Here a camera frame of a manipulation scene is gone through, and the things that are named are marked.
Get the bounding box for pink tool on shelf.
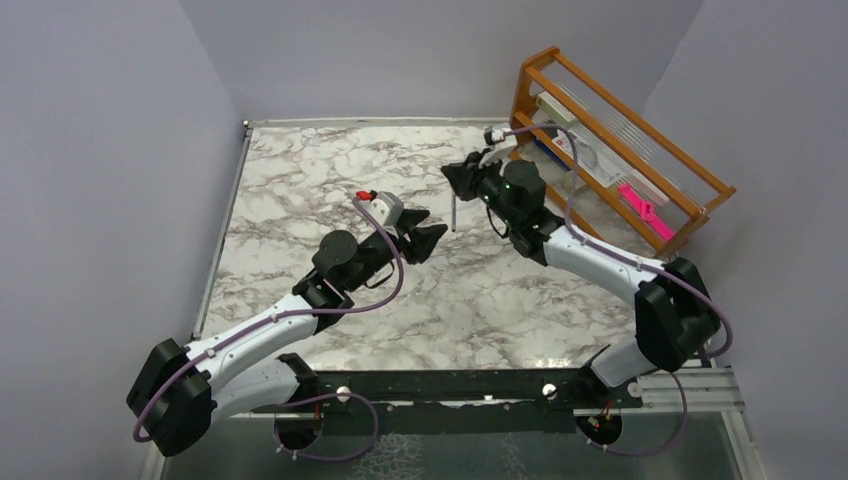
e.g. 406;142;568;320
618;184;674;242

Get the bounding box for aluminium frame rail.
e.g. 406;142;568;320
627;367;746;413

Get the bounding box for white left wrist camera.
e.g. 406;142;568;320
366;191;405;228

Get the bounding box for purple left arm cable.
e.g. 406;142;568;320
132;192;407;463

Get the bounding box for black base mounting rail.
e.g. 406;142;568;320
257;368;643;438

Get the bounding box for white device on shelf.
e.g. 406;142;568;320
569;125;628;188

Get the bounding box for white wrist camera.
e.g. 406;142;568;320
366;191;405;228
480;126;508;168

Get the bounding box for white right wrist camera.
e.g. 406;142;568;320
480;126;508;168

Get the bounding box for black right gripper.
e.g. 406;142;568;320
442;149;518;229

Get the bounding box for white green box on shelf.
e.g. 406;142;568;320
536;91;580;128

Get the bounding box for wooden shelf rack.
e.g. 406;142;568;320
509;47;736;259

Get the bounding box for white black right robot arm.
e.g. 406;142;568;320
441;152;721;407

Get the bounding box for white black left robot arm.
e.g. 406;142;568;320
125;200;448;457

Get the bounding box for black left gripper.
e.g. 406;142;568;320
345;209;447;292

